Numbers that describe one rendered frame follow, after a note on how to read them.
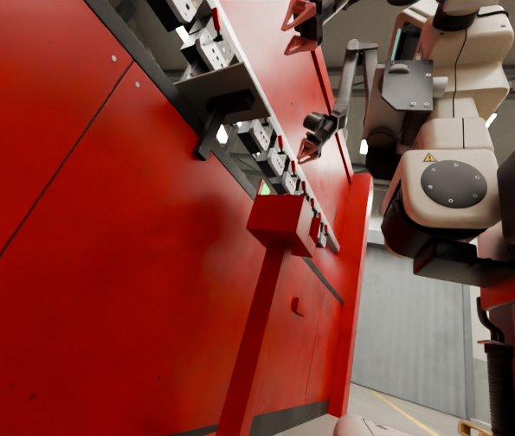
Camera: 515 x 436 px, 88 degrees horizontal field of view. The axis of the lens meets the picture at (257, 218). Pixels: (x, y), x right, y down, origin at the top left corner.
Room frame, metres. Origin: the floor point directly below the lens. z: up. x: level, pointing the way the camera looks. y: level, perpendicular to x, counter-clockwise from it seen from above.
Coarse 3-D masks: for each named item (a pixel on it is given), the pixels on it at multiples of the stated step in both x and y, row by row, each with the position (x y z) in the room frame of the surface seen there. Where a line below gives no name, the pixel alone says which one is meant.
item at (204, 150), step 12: (216, 96) 0.62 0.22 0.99; (228, 96) 0.59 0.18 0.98; (240, 96) 0.57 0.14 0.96; (252, 96) 0.58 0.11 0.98; (216, 108) 0.61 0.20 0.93; (228, 108) 0.61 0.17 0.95; (240, 108) 0.60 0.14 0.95; (216, 120) 0.62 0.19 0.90; (204, 132) 0.61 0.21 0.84; (216, 132) 0.63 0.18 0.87; (204, 144) 0.62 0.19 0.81; (204, 156) 0.63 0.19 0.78
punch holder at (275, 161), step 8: (272, 136) 1.13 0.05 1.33; (272, 144) 1.12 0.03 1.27; (264, 152) 1.14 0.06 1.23; (272, 152) 1.11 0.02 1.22; (256, 160) 1.16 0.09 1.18; (264, 160) 1.13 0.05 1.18; (272, 160) 1.12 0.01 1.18; (280, 160) 1.19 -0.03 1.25; (264, 168) 1.20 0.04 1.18; (272, 168) 1.18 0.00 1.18; (280, 168) 1.21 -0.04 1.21; (272, 176) 1.26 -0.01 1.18
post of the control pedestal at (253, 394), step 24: (264, 264) 0.78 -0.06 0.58; (288, 264) 0.80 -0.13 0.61; (264, 288) 0.77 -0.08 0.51; (264, 312) 0.76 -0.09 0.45; (264, 336) 0.76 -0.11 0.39; (240, 360) 0.78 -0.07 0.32; (264, 360) 0.79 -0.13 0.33; (240, 384) 0.77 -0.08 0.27; (240, 408) 0.76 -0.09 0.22; (216, 432) 0.79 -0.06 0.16; (240, 432) 0.76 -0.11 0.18
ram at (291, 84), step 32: (224, 0) 0.62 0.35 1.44; (256, 0) 0.73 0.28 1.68; (288, 0) 0.88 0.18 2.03; (224, 32) 0.67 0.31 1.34; (256, 32) 0.78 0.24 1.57; (288, 32) 0.95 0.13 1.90; (256, 64) 0.84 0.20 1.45; (288, 64) 1.03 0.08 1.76; (288, 96) 1.11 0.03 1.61; (320, 96) 1.44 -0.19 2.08; (288, 128) 1.19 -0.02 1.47; (320, 160) 1.66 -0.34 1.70; (320, 192) 1.78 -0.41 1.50
